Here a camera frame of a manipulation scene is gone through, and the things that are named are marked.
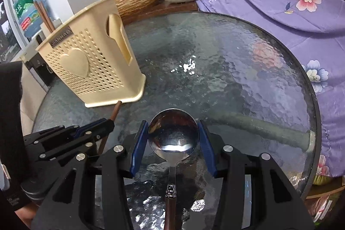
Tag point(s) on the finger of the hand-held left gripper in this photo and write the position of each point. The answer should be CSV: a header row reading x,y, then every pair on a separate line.
x,y
91,126
80,149

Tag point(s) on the blue water jug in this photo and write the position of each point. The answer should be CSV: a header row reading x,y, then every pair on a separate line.
x,y
28,11

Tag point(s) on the woven basin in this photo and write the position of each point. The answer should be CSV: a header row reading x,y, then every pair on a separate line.
x,y
137,1

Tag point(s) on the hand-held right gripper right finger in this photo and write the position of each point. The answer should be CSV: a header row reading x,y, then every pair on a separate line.
x,y
207,149

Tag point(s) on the purple floral cloth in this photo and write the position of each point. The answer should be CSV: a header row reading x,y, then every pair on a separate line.
x,y
269,9

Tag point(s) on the cream perforated utensil holder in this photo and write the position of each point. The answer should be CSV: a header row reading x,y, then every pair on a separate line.
x,y
102,63

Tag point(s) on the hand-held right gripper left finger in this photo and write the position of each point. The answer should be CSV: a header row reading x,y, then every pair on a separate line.
x,y
138,149

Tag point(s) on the water dispenser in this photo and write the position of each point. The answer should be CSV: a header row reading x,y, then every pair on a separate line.
x,y
37,68

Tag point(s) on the wooden counter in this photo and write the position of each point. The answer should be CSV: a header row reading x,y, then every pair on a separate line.
x,y
172,7

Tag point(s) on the brown wooden chopstick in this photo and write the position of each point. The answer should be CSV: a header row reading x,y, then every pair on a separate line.
x,y
48,18
40,11
114,112

